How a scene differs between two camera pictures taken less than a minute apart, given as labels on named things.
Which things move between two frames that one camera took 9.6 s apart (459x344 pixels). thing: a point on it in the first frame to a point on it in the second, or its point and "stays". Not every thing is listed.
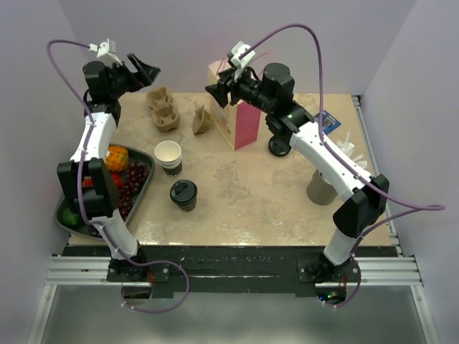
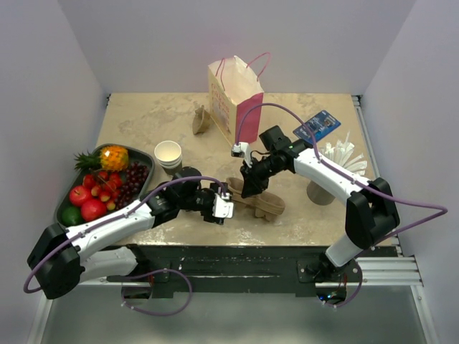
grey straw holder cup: (320, 190) stays
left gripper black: (145, 74) to (206, 216)
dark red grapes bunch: (134, 178) stays
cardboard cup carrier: (166, 117) to (266, 205)
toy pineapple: (117, 158) stays
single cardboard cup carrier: (201, 121) stays
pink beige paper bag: (240, 123) stays
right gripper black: (227, 84) to (253, 183)
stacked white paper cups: (169, 155) stays
